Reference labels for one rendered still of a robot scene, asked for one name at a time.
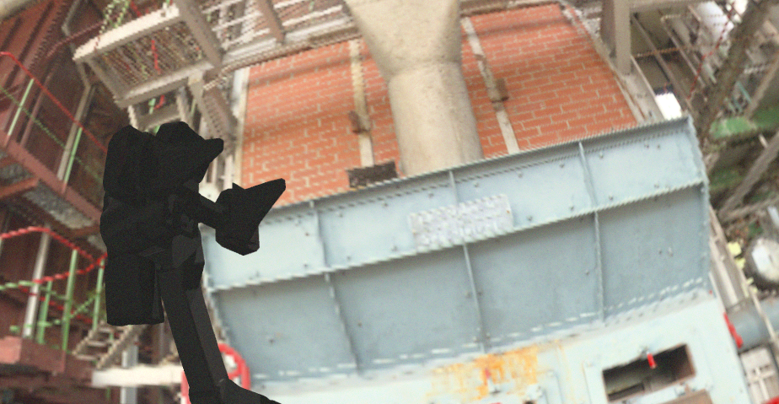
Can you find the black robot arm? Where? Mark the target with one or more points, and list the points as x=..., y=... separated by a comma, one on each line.
x=136, y=279

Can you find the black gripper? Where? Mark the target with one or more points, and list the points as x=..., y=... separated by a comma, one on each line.
x=153, y=179

